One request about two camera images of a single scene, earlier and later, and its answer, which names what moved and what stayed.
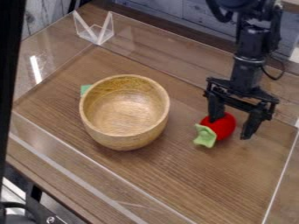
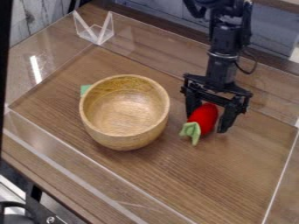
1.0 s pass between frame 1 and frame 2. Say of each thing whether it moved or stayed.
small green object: stayed
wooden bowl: stayed
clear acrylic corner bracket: stayed
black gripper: moved
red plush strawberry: moved
